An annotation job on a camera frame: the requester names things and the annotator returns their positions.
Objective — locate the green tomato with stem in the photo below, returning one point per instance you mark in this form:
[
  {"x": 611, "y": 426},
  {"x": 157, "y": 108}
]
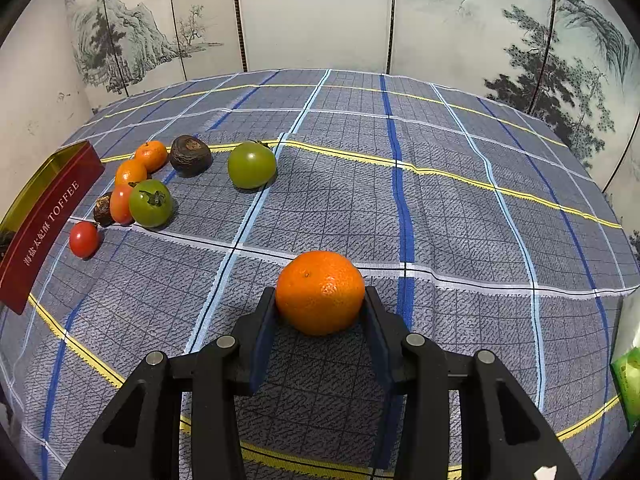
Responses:
[{"x": 151, "y": 204}]

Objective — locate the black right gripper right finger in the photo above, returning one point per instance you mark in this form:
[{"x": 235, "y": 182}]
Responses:
[{"x": 503, "y": 434}]

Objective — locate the orange-red tomato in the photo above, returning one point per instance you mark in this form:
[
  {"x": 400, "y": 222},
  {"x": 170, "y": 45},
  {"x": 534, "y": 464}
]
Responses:
[{"x": 119, "y": 204}]

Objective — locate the small red tomato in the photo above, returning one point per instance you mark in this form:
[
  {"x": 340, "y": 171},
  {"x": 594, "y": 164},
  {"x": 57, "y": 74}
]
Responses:
[{"x": 84, "y": 239}]

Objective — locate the large orange mandarin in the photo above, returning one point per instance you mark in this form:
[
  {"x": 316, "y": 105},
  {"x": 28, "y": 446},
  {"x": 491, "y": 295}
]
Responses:
[{"x": 320, "y": 293}]

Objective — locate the green package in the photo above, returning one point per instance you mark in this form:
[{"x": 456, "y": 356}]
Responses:
[{"x": 626, "y": 371}]

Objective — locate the large dark brown fruit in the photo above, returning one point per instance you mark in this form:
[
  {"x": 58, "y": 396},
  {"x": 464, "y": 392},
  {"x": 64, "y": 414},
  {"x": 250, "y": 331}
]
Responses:
[{"x": 189, "y": 156}]

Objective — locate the small dark brown fruit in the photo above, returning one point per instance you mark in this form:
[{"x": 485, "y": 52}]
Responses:
[{"x": 102, "y": 211}]

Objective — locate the small orange mandarin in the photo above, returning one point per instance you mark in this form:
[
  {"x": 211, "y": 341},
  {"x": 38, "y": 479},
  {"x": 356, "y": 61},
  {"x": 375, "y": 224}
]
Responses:
[{"x": 152, "y": 154}]

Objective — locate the glossy orange kumquat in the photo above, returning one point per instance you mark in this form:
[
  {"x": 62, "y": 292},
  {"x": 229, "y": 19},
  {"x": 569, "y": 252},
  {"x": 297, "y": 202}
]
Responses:
[{"x": 130, "y": 171}]

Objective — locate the painted landscape folding screen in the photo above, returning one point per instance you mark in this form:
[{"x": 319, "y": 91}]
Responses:
[{"x": 574, "y": 63}]

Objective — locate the large green tomato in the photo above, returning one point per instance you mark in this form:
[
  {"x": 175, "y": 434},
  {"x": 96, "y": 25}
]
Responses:
[{"x": 251, "y": 165}]

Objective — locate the blue plaid tablecloth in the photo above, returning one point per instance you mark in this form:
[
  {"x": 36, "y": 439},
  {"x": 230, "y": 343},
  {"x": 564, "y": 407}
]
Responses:
[{"x": 470, "y": 219}]

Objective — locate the red gold toffee tin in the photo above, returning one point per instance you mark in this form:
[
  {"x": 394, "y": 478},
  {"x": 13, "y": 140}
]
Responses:
[{"x": 37, "y": 215}]

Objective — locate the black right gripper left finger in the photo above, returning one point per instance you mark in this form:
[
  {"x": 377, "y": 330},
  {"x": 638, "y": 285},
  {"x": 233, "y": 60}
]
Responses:
[{"x": 137, "y": 434}]

